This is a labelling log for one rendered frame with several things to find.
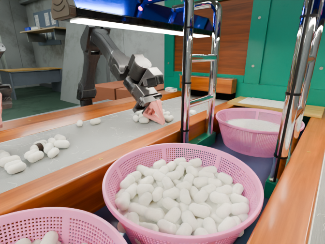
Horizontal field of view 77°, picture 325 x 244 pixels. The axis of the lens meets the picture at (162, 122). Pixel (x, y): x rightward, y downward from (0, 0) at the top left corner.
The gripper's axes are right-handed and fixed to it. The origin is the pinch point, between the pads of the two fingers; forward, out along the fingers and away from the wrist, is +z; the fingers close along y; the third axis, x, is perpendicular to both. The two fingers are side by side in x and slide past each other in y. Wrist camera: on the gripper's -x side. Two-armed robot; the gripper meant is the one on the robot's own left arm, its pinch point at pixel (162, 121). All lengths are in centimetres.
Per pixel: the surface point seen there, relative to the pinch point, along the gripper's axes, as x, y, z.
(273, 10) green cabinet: -39, 52, -12
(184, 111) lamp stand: -12.6, -4.7, 4.6
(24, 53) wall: 428, 178, -549
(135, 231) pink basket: -15.3, -34.9, 19.6
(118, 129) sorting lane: 8.0, -10.3, -6.5
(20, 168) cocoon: 3.6, -39.4, -2.9
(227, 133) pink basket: -9.1, 11.0, 15.4
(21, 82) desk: 356, 103, -366
